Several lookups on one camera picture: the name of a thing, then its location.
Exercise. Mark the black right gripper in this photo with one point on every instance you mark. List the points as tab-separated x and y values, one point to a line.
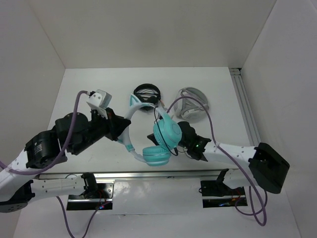
151	137

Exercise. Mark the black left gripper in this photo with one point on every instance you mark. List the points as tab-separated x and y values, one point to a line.
114	123

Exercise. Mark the teal cat-ear headphones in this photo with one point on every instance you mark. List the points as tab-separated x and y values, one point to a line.
166	131

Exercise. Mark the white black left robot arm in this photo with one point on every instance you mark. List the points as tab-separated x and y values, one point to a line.
18	183

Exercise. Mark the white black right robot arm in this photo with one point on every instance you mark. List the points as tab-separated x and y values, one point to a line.
260	165

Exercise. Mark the black headphones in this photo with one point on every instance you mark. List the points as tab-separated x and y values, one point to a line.
148	93

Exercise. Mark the grey white headphones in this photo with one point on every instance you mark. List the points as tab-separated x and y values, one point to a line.
191	105

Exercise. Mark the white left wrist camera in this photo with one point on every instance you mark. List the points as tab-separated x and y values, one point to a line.
99	101

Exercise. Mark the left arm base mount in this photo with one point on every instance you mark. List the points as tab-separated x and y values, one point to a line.
101	199

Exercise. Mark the aluminium front rail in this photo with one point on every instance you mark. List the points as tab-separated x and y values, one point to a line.
159	174

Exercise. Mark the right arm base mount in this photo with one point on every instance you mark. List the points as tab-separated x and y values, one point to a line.
216	195

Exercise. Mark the aluminium side rail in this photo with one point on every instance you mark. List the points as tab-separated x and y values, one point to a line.
245	107

